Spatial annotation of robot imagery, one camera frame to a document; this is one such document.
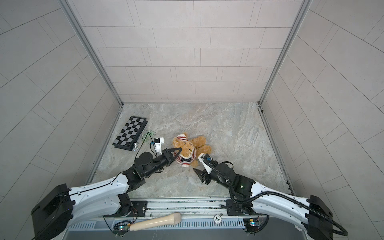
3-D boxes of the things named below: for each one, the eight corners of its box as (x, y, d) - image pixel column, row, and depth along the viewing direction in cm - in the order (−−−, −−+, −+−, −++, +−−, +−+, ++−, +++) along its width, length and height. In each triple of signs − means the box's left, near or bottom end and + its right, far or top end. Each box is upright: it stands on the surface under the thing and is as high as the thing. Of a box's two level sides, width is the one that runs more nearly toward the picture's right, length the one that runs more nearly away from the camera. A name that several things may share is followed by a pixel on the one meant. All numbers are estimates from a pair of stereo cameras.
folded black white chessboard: (114, 147, 94) (111, 144, 91) (132, 118, 109) (131, 115, 106) (131, 150, 92) (129, 148, 89) (148, 121, 107) (146, 118, 104)
